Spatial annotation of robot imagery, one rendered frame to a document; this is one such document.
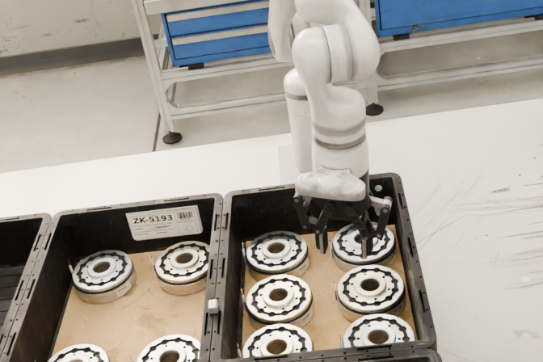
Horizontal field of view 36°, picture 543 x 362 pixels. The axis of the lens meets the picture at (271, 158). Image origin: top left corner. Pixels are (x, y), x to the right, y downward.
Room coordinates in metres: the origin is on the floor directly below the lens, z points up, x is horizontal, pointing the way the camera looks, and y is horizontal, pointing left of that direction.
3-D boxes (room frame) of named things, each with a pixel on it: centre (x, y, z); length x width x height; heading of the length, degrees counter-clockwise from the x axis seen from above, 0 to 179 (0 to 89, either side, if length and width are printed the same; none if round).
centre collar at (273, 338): (0.86, 0.04, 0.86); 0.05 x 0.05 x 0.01
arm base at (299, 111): (1.40, -0.09, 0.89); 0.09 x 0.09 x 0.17; 4
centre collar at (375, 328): (0.84, -0.11, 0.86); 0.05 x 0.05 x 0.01
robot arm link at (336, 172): (0.90, -0.08, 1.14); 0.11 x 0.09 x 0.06; 158
